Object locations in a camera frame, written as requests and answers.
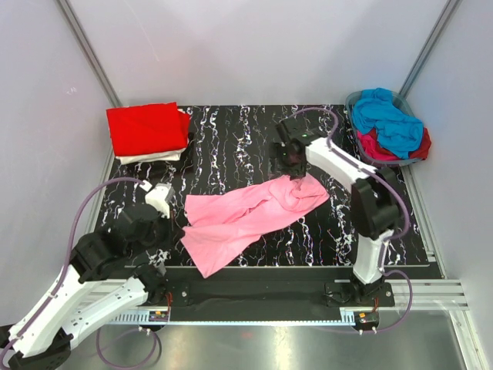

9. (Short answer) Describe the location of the pink t shirt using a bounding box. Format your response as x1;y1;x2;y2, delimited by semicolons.
181;175;329;278

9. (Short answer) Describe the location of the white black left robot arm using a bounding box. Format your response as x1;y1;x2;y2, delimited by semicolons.
1;180;174;369

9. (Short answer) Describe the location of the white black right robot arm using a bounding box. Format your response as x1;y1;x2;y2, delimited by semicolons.
269;117;407;306

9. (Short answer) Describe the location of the folded white t shirt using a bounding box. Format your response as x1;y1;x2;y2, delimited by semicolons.
116;148;186;165

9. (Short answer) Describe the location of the magenta t shirt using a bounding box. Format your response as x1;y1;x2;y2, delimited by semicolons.
357;129;399;162

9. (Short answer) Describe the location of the folded red t shirt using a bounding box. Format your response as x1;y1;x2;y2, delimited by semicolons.
106;102;190;156

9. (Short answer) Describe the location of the grey plastic laundry basket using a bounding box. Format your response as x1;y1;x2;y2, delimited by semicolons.
345;88;431;167

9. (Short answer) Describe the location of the blue t shirt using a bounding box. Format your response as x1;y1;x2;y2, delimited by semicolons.
352;88;424;160

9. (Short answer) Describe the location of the dark red t shirt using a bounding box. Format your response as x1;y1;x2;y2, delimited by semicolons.
373;128;431;160

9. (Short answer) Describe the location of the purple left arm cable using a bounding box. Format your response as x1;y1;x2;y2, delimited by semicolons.
0;177;163;369

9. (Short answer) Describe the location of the white slotted cable duct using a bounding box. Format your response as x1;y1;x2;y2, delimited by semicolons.
109;307;355;326

